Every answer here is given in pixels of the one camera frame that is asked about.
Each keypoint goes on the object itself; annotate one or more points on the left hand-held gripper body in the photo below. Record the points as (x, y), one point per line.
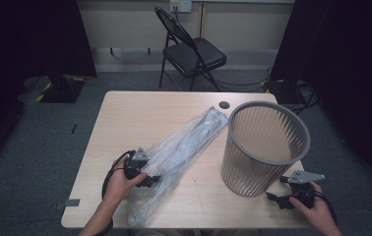
(135, 167)

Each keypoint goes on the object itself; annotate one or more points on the translucent ribbed waste bin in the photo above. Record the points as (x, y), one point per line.
(249, 178)

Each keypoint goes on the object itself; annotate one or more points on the grey tape strip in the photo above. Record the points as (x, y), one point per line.
(71, 203)

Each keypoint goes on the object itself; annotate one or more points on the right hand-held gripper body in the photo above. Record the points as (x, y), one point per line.
(302, 193)

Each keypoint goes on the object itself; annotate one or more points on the person's right hand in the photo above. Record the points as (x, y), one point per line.
(318, 213)

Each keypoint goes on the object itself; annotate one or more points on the black folding chair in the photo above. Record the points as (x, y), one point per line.
(194, 55)

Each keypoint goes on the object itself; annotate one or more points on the black stand base yellow tape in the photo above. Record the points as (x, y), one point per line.
(61, 91)

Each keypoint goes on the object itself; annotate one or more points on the white wall socket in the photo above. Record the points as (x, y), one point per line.
(180, 5)

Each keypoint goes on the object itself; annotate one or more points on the clear plastic bag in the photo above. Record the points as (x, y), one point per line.
(180, 147)

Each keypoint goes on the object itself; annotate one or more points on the dark curtain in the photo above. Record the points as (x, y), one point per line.
(354, 65)
(26, 36)

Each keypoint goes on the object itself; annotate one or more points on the person's left hand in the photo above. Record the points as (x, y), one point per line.
(116, 185)

